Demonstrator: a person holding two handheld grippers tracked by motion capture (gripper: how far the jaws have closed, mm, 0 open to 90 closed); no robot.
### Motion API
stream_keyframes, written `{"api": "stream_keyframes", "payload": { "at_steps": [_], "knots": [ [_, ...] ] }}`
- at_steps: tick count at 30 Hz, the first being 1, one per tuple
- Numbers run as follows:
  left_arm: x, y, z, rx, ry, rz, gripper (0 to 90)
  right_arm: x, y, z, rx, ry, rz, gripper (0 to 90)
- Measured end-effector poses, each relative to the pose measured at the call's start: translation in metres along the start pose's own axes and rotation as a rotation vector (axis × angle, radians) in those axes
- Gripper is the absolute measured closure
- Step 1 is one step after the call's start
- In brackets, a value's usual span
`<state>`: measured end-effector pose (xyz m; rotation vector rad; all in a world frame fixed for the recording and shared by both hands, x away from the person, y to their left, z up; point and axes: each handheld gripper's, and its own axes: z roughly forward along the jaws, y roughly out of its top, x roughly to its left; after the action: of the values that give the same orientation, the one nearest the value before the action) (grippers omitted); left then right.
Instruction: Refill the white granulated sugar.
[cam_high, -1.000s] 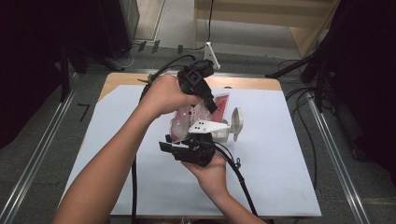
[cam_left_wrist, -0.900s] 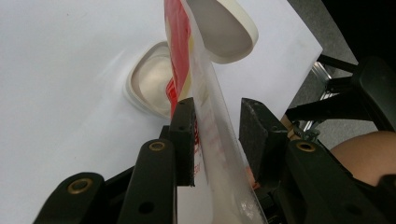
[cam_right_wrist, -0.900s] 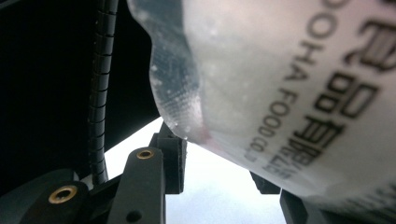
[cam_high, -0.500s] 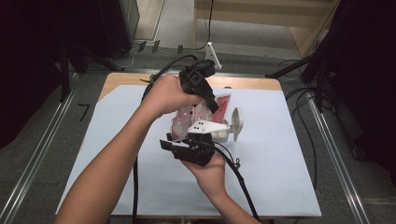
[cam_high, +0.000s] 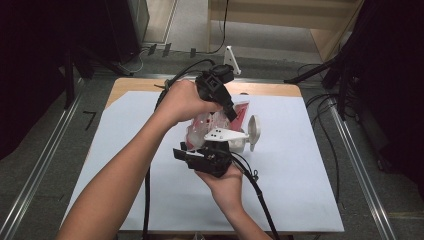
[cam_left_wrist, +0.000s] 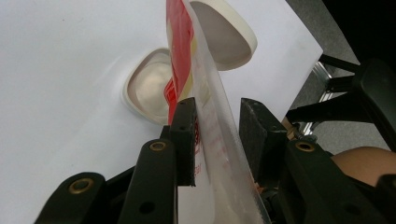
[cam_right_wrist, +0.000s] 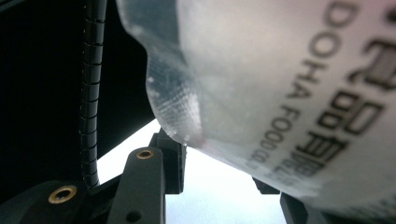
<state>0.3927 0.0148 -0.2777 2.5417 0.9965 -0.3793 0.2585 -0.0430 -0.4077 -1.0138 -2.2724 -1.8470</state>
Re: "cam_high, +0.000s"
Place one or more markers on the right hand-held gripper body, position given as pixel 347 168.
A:
pixel 213 160

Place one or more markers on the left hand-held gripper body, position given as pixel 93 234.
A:
pixel 211 85

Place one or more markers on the red and white spouted pouch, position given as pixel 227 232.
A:
pixel 210 125

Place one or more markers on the clear jug with white lid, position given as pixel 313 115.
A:
pixel 254 128

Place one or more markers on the person's right hand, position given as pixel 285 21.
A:
pixel 225 188

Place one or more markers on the person's left hand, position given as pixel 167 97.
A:
pixel 183 103

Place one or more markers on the white paper sheet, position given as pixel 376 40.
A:
pixel 293 186

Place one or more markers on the light wooden shelf unit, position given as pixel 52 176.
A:
pixel 283 15

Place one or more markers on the black cabinet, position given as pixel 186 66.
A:
pixel 126 26

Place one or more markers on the black tripod stand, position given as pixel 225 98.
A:
pixel 343 76

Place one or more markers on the black metal stand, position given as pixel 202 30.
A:
pixel 69 80

